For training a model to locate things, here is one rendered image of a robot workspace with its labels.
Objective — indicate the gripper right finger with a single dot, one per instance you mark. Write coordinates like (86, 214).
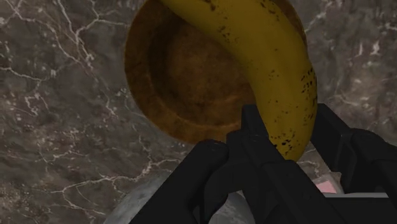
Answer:
(366, 161)

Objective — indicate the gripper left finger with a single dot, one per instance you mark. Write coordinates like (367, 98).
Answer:
(217, 173)

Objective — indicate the yellow spotted banana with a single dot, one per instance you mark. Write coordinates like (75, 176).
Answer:
(266, 62)

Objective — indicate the small pink flat object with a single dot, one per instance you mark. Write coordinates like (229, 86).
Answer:
(325, 187)

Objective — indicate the brown wooden bowl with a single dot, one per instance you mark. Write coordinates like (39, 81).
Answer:
(186, 80)

